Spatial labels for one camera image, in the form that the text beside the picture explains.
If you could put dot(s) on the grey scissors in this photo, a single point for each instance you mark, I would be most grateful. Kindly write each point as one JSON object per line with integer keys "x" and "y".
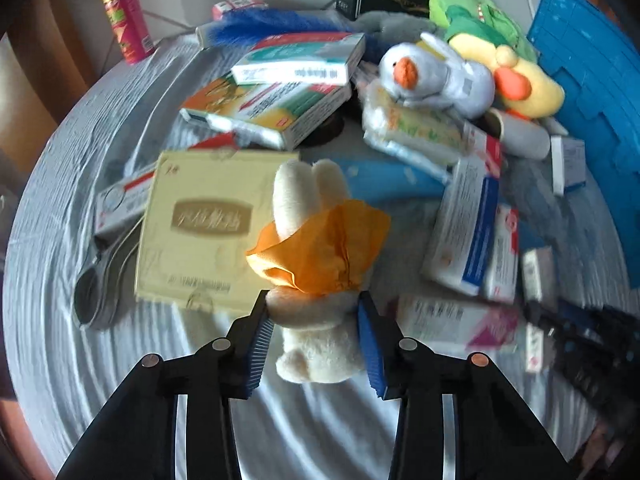
{"x": 102, "y": 285}

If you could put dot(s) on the white tube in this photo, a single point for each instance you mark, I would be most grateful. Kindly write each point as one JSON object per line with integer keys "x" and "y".
{"x": 520, "y": 135}

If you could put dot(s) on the grey plush duck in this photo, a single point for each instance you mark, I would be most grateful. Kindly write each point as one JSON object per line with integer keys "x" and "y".
{"x": 435, "y": 77}

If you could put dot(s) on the grey ribbed cloth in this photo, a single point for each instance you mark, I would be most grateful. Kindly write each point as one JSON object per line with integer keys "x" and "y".
{"x": 75, "y": 185}

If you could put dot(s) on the green yellow plush duck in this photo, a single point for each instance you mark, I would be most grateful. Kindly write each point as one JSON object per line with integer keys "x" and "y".
{"x": 500, "y": 55}

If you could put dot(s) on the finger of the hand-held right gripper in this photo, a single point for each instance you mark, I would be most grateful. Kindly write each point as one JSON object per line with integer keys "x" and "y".
{"x": 575, "y": 327}
{"x": 595, "y": 377}

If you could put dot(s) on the white blue medicine box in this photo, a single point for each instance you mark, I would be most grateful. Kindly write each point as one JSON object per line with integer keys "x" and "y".
{"x": 465, "y": 230}

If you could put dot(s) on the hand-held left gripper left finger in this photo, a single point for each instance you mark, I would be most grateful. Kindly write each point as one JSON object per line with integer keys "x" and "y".
{"x": 256, "y": 347}

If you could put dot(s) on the red edged white box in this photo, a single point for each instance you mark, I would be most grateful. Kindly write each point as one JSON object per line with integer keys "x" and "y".
{"x": 487, "y": 152}

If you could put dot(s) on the white red medicine box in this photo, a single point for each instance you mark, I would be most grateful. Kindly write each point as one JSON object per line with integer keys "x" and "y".
{"x": 504, "y": 255}

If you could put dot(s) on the cream plush rabbit orange scarf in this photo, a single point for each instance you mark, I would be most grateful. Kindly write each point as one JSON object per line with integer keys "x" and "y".
{"x": 310, "y": 255}

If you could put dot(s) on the blue fluffy duster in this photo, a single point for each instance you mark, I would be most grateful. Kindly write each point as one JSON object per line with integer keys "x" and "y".
{"x": 280, "y": 22}

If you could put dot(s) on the blue plastic mat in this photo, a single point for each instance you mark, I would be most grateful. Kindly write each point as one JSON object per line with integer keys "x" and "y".
{"x": 595, "y": 85}

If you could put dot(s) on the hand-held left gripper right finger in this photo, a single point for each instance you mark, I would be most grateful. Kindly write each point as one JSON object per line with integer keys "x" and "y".
{"x": 371, "y": 347}

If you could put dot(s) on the orange green medicine box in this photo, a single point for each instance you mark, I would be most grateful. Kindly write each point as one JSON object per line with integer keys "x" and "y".
{"x": 270, "y": 105}

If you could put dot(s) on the white teal medicine box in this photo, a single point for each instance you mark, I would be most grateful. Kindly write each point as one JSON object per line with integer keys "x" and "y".
{"x": 300, "y": 57}

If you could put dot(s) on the tissue packet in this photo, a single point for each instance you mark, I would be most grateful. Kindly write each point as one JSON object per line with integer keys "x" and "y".
{"x": 415, "y": 127}

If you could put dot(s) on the pink white medicine box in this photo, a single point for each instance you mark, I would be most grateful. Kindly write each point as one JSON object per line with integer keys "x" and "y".
{"x": 450, "y": 320}

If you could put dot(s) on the large pale yellow box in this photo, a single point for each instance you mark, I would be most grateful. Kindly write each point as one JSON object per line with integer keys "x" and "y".
{"x": 200, "y": 230}

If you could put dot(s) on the dark round object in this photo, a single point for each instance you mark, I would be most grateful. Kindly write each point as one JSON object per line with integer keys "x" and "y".
{"x": 331, "y": 130}

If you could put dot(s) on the small pink white box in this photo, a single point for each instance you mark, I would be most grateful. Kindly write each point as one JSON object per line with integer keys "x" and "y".
{"x": 235, "y": 7}

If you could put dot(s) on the small white grey box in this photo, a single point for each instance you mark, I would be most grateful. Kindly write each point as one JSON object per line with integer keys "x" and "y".
{"x": 567, "y": 162}

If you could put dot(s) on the pink snack can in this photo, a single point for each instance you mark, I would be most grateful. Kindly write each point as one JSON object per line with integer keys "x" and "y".
{"x": 127, "y": 22}

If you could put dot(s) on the blue dotted pouch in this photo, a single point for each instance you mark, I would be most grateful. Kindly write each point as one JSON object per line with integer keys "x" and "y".
{"x": 385, "y": 177}

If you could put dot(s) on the brown wooden furniture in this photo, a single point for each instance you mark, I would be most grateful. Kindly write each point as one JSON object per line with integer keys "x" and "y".
{"x": 30, "y": 60}

